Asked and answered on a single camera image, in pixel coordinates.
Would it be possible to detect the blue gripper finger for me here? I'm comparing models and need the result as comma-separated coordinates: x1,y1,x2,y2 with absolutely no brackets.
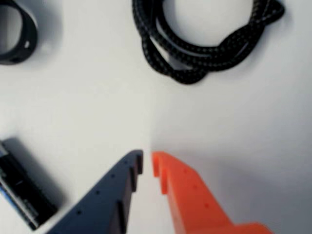
45,149,144,234

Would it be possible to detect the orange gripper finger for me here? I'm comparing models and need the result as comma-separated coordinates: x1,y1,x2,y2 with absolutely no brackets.
151,150,280,234

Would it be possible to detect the black braided usb cable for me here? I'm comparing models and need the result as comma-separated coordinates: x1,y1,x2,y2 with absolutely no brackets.
131,0,286,85

